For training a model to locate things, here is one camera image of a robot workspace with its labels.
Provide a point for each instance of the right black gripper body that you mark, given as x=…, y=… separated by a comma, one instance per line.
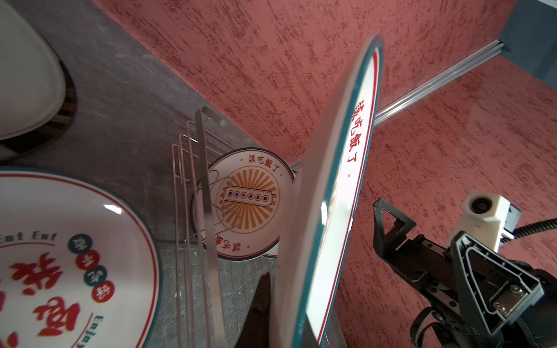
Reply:
x=428, y=268

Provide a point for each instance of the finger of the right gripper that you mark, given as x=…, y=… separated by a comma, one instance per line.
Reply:
x=391, y=227
x=492, y=291

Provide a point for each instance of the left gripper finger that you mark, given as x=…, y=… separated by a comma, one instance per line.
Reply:
x=255, y=333

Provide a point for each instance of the orange patterned plate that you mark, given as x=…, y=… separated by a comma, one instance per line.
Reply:
x=327, y=186

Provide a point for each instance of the green rimmed patterned plate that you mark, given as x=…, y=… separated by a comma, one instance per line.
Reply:
x=79, y=267

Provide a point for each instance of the dark rimmed patterned plate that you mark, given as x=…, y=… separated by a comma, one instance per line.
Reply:
x=32, y=141

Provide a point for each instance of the plain white plate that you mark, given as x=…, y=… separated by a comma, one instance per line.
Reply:
x=32, y=81

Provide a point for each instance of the small patterned plate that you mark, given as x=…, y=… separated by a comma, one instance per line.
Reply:
x=250, y=192

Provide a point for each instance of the right corner aluminium profile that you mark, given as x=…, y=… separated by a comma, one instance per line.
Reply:
x=477, y=58

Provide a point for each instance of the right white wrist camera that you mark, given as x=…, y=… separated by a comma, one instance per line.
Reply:
x=488, y=218

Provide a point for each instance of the metal wire dish rack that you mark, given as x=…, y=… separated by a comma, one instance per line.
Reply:
x=213, y=294

